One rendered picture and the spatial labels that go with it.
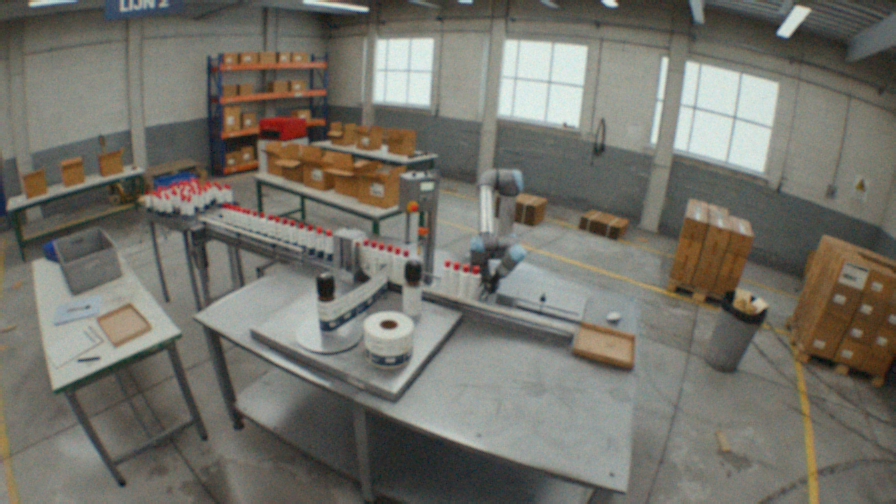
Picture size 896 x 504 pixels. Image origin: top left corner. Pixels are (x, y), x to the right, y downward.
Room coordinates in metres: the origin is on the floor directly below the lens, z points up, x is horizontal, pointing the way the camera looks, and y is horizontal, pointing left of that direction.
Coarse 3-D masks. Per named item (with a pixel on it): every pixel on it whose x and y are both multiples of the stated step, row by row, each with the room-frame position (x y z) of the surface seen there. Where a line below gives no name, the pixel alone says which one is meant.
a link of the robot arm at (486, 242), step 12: (480, 180) 2.15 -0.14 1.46; (492, 180) 2.14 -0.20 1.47; (480, 192) 2.10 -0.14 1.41; (492, 192) 2.12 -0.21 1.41; (480, 204) 2.05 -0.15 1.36; (492, 204) 2.06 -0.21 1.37; (480, 216) 1.99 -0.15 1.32; (492, 216) 2.00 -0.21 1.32; (480, 228) 1.94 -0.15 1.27; (492, 228) 1.94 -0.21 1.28; (480, 240) 1.88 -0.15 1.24; (492, 240) 1.88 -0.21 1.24
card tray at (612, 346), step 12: (588, 324) 1.77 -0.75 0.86; (588, 336) 1.70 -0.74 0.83; (600, 336) 1.71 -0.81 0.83; (612, 336) 1.71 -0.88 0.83; (624, 336) 1.70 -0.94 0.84; (576, 348) 1.55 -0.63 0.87; (588, 348) 1.60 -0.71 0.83; (600, 348) 1.60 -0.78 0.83; (612, 348) 1.60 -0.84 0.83; (624, 348) 1.60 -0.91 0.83; (600, 360) 1.50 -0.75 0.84; (612, 360) 1.48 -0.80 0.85; (624, 360) 1.46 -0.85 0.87
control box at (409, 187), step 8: (400, 176) 2.09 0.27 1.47; (408, 176) 2.07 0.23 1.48; (416, 176) 2.08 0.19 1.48; (424, 176) 2.10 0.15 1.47; (432, 176) 2.11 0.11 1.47; (400, 184) 2.09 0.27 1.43; (408, 184) 2.03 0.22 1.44; (416, 184) 2.05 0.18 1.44; (400, 192) 2.09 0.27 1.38; (408, 192) 2.03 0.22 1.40; (416, 192) 2.05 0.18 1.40; (424, 192) 2.08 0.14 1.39; (432, 192) 2.11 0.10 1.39; (400, 200) 2.08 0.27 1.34; (408, 200) 2.03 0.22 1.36; (416, 200) 2.06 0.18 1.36; (432, 200) 2.11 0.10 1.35; (400, 208) 2.08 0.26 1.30; (408, 208) 2.03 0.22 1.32; (424, 208) 2.08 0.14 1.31; (432, 208) 2.11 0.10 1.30
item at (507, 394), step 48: (384, 240) 2.76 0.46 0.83; (288, 288) 1.95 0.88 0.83; (576, 288) 2.23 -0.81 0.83; (240, 336) 1.46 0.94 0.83; (480, 336) 1.66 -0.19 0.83; (528, 336) 1.68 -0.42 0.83; (576, 336) 1.70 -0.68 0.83; (336, 384) 1.23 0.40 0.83; (432, 384) 1.29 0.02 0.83; (480, 384) 1.31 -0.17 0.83; (528, 384) 1.33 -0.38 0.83; (576, 384) 1.33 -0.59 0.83; (624, 384) 1.33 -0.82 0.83; (432, 432) 1.03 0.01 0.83; (480, 432) 1.04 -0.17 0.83; (528, 432) 1.05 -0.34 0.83; (576, 432) 1.05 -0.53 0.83; (624, 432) 1.04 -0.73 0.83; (576, 480) 0.83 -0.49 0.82; (624, 480) 0.81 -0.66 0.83
